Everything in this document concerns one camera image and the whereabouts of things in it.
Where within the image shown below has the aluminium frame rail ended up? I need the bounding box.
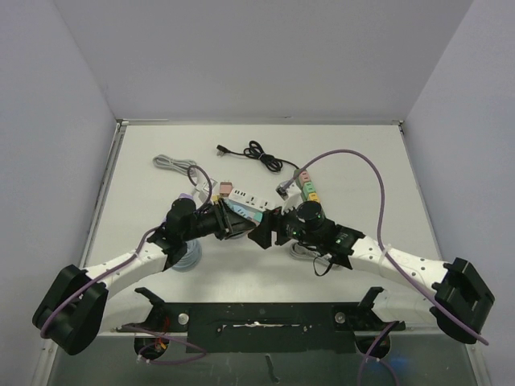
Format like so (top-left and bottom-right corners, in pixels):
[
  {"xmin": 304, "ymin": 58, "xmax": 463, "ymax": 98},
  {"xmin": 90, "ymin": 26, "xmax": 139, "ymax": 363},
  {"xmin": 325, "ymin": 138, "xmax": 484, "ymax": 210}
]
[{"xmin": 31, "ymin": 340, "xmax": 59, "ymax": 386}]

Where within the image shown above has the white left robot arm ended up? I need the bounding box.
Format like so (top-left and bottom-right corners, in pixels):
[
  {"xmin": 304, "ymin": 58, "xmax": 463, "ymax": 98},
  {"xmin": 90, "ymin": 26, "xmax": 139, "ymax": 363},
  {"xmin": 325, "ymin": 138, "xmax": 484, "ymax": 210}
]
[{"xmin": 32, "ymin": 198, "xmax": 257, "ymax": 355}]

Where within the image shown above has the green power strip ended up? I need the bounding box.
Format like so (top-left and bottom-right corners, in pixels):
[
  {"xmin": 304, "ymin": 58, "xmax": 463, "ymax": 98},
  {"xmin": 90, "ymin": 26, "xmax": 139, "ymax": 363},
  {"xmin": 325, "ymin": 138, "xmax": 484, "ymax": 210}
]
[{"xmin": 295, "ymin": 170, "xmax": 320, "ymax": 203}]

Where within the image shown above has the teal charger dark base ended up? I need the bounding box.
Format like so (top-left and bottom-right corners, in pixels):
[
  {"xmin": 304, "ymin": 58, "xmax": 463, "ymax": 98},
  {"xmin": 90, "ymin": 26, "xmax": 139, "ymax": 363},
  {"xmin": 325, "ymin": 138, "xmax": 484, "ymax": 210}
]
[{"xmin": 251, "ymin": 212, "xmax": 263, "ymax": 225}]

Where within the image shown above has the coiled blue power cord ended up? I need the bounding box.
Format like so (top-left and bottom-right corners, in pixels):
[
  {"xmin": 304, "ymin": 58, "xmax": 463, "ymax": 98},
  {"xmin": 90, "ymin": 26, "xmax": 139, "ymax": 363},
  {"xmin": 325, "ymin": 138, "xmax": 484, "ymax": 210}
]
[{"xmin": 171, "ymin": 240, "xmax": 203, "ymax": 273}]

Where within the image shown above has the white coiled strip cord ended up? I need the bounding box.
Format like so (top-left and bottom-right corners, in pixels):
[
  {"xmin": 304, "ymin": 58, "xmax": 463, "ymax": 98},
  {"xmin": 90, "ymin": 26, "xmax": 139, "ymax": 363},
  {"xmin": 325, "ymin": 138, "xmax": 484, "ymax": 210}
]
[{"xmin": 289, "ymin": 240, "xmax": 335, "ymax": 265}]

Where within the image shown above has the black coiled power cord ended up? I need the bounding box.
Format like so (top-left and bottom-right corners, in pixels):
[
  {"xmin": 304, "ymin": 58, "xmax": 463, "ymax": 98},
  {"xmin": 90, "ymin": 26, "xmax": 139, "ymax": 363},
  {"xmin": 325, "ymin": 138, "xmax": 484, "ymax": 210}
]
[{"xmin": 216, "ymin": 139, "xmax": 301, "ymax": 175}]

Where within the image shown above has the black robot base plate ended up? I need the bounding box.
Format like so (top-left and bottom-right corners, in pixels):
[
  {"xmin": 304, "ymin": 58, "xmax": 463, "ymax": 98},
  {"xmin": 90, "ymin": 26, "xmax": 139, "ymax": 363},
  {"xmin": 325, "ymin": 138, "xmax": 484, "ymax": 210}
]
[{"xmin": 133, "ymin": 302, "xmax": 387, "ymax": 354}]

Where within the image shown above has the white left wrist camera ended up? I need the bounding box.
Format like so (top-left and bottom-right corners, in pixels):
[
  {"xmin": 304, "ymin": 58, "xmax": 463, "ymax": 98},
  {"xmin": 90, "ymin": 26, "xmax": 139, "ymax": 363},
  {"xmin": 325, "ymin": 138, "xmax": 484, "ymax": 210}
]
[{"xmin": 196, "ymin": 179, "xmax": 216, "ymax": 201}]

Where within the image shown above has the white USB power strip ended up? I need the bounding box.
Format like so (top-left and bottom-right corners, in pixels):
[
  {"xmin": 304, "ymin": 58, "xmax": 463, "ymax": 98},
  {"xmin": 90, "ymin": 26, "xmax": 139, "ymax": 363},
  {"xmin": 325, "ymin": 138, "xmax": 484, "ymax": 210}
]
[{"xmin": 228, "ymin": 188, "xmax": 277, "ymax": 212}]

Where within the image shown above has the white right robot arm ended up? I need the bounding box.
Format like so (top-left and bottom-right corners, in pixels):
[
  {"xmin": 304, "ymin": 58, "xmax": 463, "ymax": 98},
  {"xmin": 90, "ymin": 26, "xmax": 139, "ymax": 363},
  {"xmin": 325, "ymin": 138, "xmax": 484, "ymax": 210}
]
[{"xmin": 249, "ymin": 201, "xmax": 495, "ymax": 344}]

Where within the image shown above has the mint charger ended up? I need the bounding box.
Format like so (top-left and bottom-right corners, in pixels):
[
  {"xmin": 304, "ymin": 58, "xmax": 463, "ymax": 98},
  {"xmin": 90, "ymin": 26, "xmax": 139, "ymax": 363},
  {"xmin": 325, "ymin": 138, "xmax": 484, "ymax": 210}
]
[{"xmin": 303, "ymin": 182, "xmax": 315, "ymax": 195}]

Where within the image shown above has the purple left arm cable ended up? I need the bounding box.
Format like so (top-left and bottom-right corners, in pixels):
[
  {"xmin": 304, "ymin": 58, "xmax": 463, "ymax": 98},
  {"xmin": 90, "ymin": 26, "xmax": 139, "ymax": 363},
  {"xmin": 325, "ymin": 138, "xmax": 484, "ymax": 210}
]
[{"xmin": 39, "ymin": 164, "xmax": 214, "ymax": 366}]

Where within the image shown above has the pink charger near strip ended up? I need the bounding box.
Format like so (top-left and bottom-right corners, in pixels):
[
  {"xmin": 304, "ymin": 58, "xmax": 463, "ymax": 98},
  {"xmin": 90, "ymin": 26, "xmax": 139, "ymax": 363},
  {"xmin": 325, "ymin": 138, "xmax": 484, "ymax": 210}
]
[{"xmin": 219, "ymin": 181, "xmax": 233, "ymax": 198}]

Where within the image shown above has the grey cable bundle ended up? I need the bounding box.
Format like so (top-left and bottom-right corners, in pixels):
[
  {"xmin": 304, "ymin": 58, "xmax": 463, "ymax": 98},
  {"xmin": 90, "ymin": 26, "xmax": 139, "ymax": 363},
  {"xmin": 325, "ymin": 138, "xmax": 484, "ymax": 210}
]
[{"xmin": 152, "ymin": 154, "xmax": 198, "ymax": 175}]

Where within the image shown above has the pink brown charger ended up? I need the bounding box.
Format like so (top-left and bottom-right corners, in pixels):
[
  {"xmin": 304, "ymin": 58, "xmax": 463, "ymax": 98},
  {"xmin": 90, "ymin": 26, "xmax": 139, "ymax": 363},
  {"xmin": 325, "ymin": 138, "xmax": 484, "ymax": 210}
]
[{"xmin": 298, "ymin": 171, "xmax": 311, "ymax": 184}]

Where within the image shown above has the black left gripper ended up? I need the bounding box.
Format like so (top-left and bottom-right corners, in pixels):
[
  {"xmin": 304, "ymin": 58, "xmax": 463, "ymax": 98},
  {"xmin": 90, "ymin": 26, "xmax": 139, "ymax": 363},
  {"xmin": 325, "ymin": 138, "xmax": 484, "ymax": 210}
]
[{"xmin": 183, "ymin": 198, "xmax": 255, "ymax": 242}]

